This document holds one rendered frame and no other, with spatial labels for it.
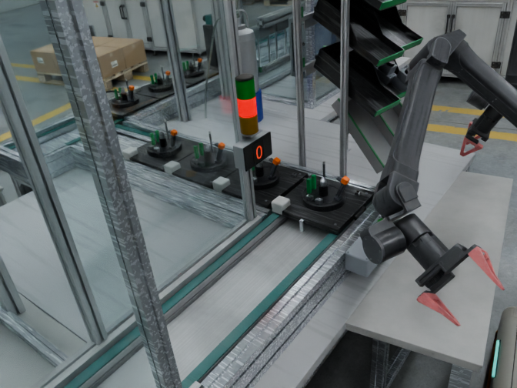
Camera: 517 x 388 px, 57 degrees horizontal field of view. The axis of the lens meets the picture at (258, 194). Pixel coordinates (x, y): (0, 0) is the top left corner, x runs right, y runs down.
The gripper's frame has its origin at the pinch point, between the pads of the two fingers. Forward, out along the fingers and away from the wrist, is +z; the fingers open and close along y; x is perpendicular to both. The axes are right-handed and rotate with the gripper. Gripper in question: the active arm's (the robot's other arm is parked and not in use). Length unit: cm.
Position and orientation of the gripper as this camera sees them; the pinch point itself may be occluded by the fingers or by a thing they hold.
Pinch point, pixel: (477, 304)
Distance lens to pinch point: 92.6
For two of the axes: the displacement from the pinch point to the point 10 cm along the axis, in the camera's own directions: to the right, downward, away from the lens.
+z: 4.8, 6.8, -5.6
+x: 6.0, 2.1, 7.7
